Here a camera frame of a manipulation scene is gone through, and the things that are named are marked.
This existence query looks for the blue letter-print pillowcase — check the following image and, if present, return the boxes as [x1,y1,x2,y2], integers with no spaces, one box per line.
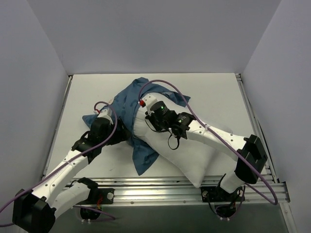
[82,77,191,176]

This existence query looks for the white pillow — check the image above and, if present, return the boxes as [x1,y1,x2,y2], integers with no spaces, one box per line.
[134,107,235,188]

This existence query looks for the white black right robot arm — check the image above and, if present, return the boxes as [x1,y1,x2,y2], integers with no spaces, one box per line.
[140,100,267,200]

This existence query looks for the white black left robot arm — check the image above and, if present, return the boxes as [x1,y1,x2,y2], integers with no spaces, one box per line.
[12,117,131,233]

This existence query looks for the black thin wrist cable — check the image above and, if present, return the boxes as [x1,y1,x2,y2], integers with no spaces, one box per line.
[144,114,188,150]

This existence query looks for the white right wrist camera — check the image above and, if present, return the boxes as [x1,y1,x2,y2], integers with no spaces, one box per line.
[138,94,157,111]

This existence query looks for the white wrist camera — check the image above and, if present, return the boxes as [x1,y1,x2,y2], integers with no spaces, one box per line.
[138,94,157,111]
[97,108,113,123]

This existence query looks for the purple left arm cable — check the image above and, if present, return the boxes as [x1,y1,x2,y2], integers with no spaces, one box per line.
[0,101,119,226]

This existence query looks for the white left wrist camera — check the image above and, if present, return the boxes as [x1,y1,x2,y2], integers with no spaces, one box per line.
[97,108,113,123]

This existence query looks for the aluminium front rail frame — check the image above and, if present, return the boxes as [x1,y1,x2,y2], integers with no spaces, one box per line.
[92,174,290,206]

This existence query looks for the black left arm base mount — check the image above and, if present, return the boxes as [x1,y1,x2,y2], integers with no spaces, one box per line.
[69,177,115,221]

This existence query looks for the aluminium side rail left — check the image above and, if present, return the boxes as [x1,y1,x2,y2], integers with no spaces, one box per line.
[41,75,73,178]

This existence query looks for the aluminium side rail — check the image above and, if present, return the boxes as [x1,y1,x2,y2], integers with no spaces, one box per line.
[41,75,73,178]
[235,74,279,183]

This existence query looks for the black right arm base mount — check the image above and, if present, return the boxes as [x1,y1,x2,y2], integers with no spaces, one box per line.
[200,184,245,221]

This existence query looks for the aluminium side rail right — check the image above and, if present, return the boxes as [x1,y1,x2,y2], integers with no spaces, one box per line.
[235,74,279,183]

